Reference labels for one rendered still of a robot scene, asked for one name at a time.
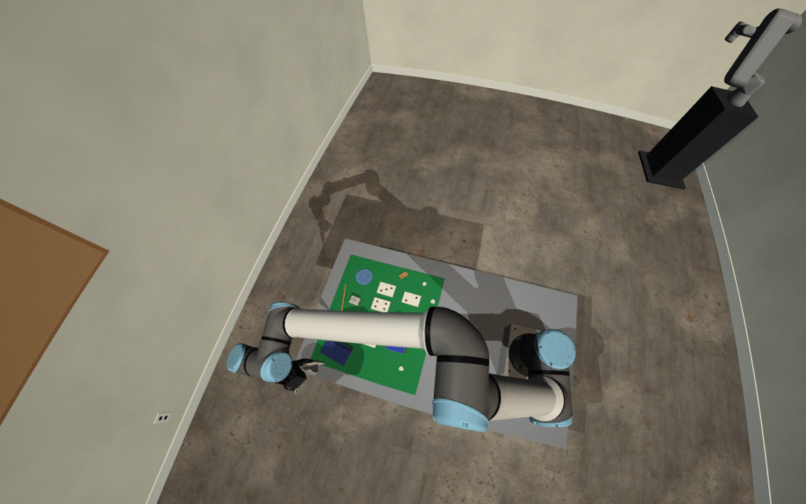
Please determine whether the blue round disc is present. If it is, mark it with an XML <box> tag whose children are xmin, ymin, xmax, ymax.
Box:
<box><xmin>356</xmin><ymin>269</ymin><xmax>372</xmax><ymax>285</ymax></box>

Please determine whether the green flat mat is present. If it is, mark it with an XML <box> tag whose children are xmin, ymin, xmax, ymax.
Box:
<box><xmin>311</xmin><ymin>255</ymin><xmax>444</xmax><ymax>395</ymax></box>

